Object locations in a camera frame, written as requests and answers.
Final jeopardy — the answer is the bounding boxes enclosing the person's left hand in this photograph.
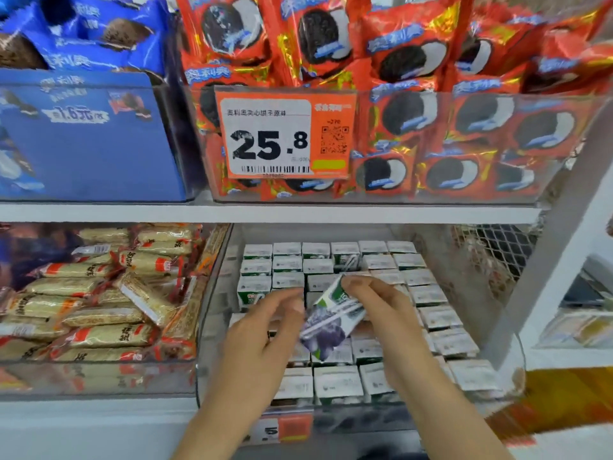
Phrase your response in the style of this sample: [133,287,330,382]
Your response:
[209,287,308,422]

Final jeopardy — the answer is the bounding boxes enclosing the person's right hand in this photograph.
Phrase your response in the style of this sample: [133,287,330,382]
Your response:
[340,273,446,394]

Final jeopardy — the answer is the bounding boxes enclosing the blueberry juice carton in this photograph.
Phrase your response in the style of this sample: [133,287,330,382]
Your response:
[299,273,369,365]

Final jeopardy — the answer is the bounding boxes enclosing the rows of white juice cartons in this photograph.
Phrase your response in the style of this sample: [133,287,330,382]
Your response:
[225,239,504,408]

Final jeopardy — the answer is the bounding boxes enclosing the person's left forearm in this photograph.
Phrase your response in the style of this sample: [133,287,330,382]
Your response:
[172,405,268,460]

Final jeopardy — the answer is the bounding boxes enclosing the small orange price tag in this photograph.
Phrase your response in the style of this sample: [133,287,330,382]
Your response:
[244,413,315,445]

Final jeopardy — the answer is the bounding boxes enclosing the clear plastic display bin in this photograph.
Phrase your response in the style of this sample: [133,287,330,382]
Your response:
[0,223,229,399]
[196,223,526,435]

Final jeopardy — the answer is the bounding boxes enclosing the pile of yellow wafer bars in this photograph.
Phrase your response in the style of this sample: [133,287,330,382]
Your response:
[0,223,223,365]

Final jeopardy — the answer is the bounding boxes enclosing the yellow orange snack packet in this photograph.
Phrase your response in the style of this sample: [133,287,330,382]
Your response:
[487,367,613,445]

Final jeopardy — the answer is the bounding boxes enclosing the large white orange price tag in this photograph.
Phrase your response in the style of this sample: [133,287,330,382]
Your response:
[215,89,358,181]

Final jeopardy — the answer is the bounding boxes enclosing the stack of red cookie packets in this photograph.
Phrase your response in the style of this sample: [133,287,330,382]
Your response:
[174,0,613,202]

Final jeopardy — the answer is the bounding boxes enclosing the faded orange price tag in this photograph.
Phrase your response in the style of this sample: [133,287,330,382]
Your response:
[0,369,32,393]

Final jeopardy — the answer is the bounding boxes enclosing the pile of blue snack packets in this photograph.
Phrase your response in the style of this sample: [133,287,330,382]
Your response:
[0,225,78,293]

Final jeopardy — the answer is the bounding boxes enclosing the blue cardboard display box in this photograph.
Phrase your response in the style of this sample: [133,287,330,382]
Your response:
[0,0,201,203]

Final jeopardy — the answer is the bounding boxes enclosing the white wire mesh divider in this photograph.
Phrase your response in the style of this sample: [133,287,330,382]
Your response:
[455,225,547,303]

